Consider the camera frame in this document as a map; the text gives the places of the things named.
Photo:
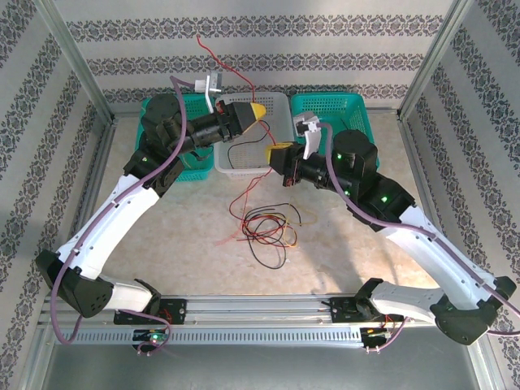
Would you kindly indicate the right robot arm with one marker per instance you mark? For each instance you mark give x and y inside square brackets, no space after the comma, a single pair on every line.
[426,260]

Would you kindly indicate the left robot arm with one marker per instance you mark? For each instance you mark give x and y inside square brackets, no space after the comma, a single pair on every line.
[105,227]

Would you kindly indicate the white plastic basket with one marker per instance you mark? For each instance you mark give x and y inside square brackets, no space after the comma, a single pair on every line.
[248,158]

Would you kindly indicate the teal plastic basket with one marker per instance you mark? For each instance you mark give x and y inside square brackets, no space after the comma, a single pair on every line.
[199,172]
[349,107]

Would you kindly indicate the small black controller board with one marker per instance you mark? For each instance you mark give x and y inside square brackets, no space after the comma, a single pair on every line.
[369,335]
[142,336]

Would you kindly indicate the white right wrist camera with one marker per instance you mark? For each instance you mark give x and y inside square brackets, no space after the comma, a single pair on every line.
[310,122]

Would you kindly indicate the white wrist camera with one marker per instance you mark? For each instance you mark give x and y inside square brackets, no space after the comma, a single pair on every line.
[202,86]
[310,122]

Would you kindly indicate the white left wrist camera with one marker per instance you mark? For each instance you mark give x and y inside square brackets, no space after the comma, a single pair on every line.
[202,86]

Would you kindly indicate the aluminium back rail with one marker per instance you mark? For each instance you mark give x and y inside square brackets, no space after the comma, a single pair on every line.
[382,109]

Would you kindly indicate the aluminium side rail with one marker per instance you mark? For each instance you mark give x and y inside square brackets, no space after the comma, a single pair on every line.
[98,162]
[416,162]

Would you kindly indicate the aluminium frame post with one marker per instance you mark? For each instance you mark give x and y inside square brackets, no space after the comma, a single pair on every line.
[77,57]
[434,57]

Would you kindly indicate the aluminium mounting rail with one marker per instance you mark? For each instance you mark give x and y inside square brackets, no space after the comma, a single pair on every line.
[260,308]

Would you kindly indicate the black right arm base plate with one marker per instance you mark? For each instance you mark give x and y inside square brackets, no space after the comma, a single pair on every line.
[341,310]

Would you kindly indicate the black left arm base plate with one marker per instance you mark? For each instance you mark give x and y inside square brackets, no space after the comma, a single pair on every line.
[176,310]

